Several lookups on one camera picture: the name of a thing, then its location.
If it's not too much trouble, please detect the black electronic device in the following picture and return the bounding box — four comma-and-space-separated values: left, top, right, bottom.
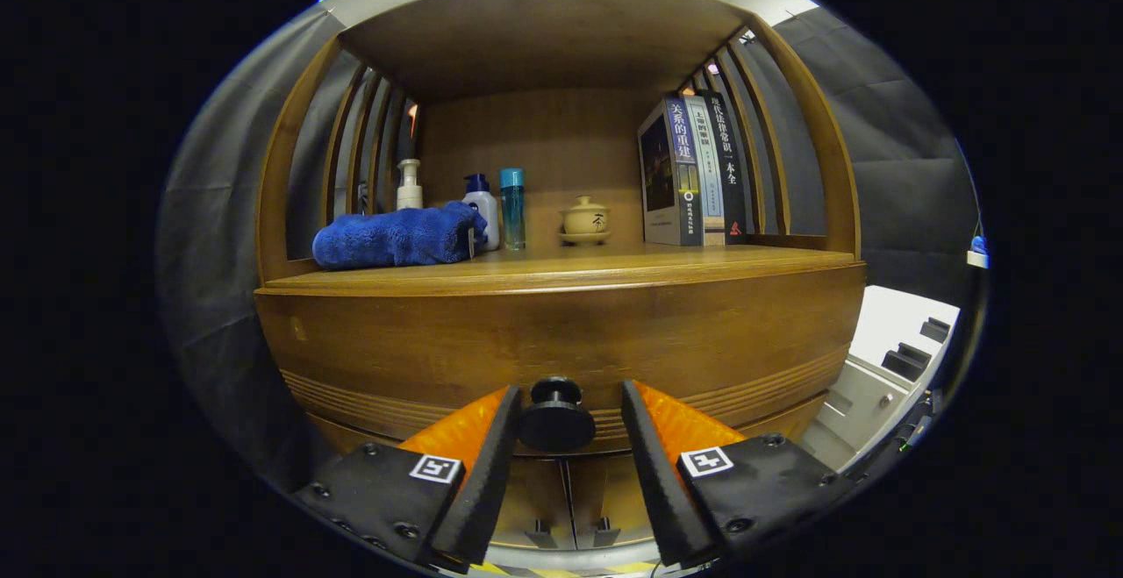
886, 389, 941, 460

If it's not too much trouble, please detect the wooden cabinet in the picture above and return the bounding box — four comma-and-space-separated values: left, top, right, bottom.
253, 0, 869, 553

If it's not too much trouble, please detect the book with pale spine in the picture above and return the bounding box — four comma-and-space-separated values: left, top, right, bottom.
684, 94, 729, 247

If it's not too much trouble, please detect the white pump bottle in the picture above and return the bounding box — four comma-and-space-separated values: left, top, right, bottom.
396, 158, 424, 211

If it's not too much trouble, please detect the wooden drawer with black knob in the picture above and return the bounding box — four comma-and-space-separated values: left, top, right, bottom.
254, 264, 868, 458

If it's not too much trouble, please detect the white bottle with blue cap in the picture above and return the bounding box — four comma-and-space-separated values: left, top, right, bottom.
461, 174, 501, 252

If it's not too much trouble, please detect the wooden countertop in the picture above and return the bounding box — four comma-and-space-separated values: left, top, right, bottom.
259, 240, 865, 298

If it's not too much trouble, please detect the blue folded towel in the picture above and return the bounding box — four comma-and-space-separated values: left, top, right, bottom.
311, 201, 489, 271

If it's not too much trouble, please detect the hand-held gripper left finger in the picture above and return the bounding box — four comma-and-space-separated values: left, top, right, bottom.
294, 385, 525, 574

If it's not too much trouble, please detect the book with black spine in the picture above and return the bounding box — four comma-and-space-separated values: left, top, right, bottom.
702, 89, 755, 246

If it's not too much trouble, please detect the clear blue bottle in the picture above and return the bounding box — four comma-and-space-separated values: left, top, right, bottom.
499, 168, 526, 252

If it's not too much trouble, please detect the white drawer unit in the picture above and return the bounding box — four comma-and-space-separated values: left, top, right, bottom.
798, 286, 962, 474

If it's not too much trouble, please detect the wooden cabinet door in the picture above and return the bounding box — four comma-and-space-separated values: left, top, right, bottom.
496, 457, 576, 551
566, 453, 668, 548

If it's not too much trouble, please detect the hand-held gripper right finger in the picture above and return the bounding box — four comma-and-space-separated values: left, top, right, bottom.
620, 379, 865, 568

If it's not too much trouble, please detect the beige lidded teacup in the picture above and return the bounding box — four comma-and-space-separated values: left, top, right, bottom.
559, 196, 612, 246

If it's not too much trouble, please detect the book with blue spine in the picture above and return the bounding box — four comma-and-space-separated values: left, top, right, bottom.
638, 96, 705, 247

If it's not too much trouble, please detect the yellow black floor tape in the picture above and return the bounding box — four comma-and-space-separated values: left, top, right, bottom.
469, 560, 659, 577

